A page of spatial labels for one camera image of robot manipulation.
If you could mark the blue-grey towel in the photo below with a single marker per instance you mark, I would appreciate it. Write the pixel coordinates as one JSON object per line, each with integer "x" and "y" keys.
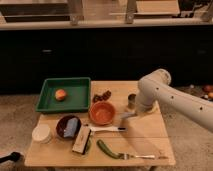
{"x": 127, "y": 115}

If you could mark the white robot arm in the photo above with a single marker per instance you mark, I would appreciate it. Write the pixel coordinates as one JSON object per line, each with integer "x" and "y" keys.
{"x": 156, "y": 87}

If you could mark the metal cup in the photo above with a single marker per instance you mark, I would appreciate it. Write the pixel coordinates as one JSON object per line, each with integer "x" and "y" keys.
{"x": 131, "y": 101}

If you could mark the dark grapes bunch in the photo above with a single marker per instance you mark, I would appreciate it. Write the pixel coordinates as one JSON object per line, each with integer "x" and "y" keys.
{"x": 105, "y": 96}

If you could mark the orange bowl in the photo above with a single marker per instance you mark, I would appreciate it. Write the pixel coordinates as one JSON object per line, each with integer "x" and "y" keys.
{"x": 102, "y": 113}

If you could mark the green plastic tray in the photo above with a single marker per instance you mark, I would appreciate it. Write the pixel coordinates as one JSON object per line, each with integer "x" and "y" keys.
{"x": 77, "y": 100}

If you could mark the peach fruit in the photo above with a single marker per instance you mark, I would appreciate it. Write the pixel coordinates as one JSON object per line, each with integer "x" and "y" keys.
{"x": 60, "y": 94}

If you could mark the wooden table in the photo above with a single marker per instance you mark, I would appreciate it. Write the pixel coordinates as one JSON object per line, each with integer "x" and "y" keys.
{"x": 144, "y": 136}

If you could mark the yellow banana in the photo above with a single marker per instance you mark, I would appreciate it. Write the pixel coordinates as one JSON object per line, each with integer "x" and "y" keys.
{"x": 152, "y": 109}

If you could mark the dark maroon bowl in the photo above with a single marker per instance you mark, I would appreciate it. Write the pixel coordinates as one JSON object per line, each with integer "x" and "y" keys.
{"x": 62, "y": 123}

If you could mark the blue sponge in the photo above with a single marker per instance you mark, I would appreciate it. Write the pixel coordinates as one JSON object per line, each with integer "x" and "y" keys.
{"x": 71, "y": 127}

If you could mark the green cucumber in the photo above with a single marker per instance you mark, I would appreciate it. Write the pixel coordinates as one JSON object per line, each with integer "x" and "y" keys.
{"x": 103, "y": 147}

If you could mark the wooden block brush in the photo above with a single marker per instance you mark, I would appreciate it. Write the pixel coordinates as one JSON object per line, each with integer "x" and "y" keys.
{"x": 81, "y": 140}

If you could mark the metal fork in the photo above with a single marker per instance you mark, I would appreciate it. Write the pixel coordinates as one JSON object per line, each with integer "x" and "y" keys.
{"x": 126, "y": 156}

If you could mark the white round container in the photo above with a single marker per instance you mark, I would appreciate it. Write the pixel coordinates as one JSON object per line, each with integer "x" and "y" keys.
{"x": 42, "y": 133}

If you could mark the black object on floor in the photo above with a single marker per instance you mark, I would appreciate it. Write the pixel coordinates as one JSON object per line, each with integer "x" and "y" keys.
{"x": 14, "y": 156}

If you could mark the white handled knife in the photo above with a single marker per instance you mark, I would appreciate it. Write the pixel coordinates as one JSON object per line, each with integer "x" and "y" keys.
{"x": 109, "y": 128}

